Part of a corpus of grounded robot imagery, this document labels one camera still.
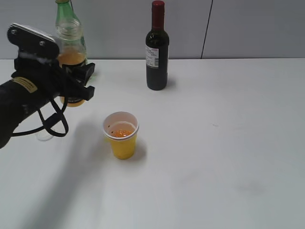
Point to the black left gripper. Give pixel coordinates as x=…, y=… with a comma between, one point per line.
x=35, y=84

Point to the yellow paper cup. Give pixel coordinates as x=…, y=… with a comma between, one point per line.
x=120, y=129

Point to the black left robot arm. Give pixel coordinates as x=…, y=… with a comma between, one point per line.
x=51, y=116

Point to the clear white bottle cap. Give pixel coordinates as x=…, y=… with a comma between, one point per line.
x=43, y=135

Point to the dark red wine bottle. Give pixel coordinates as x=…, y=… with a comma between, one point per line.
x=156, y=49

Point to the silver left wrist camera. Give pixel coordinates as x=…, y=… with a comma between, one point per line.
x=33, y=43

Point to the green plastic soda bottle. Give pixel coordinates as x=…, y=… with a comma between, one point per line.
x=65, y=11

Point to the NFC orange juice bottle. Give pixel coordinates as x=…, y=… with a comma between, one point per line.
x=72, y=48

